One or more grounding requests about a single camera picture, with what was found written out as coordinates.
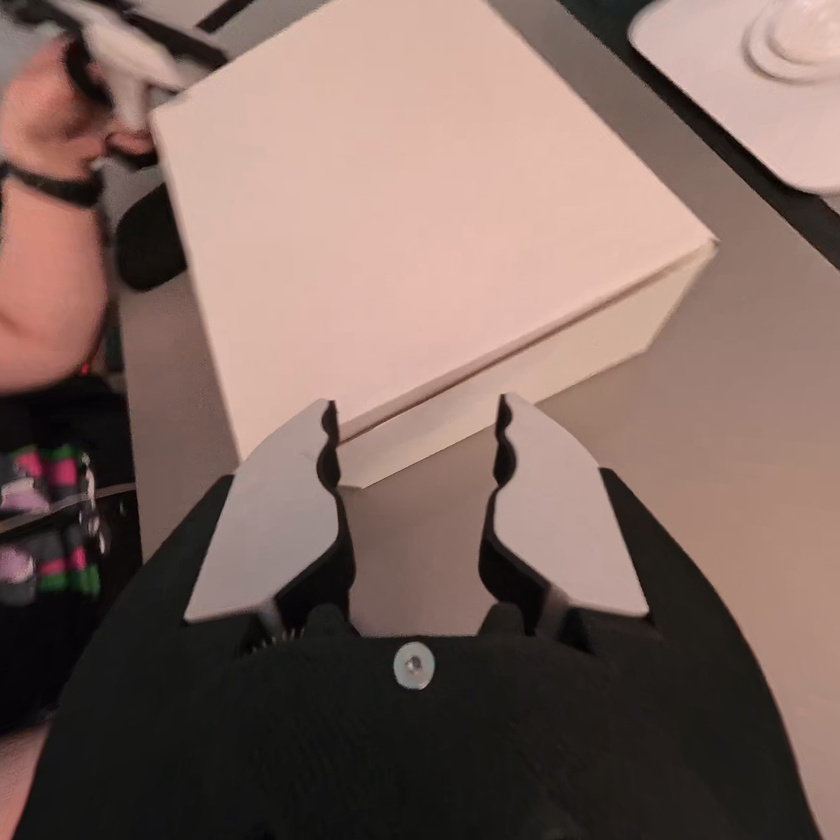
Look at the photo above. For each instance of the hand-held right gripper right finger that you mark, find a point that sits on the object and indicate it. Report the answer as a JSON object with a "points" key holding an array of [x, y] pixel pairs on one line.
{"points": [[564, 525]]}

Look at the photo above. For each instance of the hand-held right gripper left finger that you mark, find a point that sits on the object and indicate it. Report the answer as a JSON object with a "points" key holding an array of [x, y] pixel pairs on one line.
{"points": [[269, 525]]}

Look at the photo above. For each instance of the white cardboard mailer box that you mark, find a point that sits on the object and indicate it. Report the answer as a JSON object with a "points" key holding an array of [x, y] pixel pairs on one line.
{"points": [[394, 197]]}

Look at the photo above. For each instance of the person's left forearm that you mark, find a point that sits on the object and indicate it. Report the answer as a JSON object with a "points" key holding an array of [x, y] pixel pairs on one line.
{"points": [[46, 295]]}

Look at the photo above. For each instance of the person's left hand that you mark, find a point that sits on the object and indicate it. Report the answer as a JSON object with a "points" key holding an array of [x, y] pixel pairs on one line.
{"points": [[46, 118]]}

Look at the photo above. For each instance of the black wristband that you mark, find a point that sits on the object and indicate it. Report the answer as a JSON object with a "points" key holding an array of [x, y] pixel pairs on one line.
{"points": [[59, 187]]}

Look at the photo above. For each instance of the black rounded pad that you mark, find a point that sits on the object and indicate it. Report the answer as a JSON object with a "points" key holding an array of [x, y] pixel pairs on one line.
{"points": [[151, 243]]}

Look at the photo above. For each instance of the person's black printed garment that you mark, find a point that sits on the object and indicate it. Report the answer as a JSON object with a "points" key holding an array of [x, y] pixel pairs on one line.
{"points": [[52, 623]]}

